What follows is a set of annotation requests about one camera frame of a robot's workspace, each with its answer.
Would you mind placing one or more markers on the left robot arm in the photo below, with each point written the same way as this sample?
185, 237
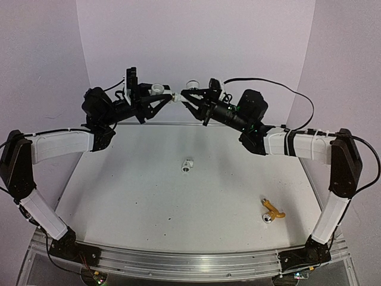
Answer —
22, 151

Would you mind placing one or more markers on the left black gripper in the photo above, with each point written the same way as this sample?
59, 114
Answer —
143, 106

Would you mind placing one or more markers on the aluminium front rail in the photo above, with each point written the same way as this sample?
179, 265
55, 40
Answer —
188, 267

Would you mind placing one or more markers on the right small circuit board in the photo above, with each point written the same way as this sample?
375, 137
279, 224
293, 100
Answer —
300, 275

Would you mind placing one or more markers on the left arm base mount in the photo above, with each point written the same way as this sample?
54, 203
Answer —
69, 249

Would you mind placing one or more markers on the gold brass faucet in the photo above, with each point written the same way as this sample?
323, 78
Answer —
272, 212

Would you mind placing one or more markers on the white elbow fitting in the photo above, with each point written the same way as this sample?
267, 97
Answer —
159, 89

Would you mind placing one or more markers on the small circuit board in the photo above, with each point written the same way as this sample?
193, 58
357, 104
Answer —
99, 278
300, 275

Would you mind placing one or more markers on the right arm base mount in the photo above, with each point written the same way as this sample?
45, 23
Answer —
312, 253

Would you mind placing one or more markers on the left small circuit board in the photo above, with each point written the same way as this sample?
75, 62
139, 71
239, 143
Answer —
99, 278

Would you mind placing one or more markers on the white plastic faucet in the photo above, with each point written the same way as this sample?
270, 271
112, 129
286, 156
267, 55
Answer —
191, 86

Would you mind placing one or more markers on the white elbow fitting far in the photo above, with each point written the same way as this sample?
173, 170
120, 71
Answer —
187, 165

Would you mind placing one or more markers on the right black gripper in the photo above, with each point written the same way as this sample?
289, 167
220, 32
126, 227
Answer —
205, 103

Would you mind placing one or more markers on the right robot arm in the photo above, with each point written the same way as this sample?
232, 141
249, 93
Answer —
337, 150

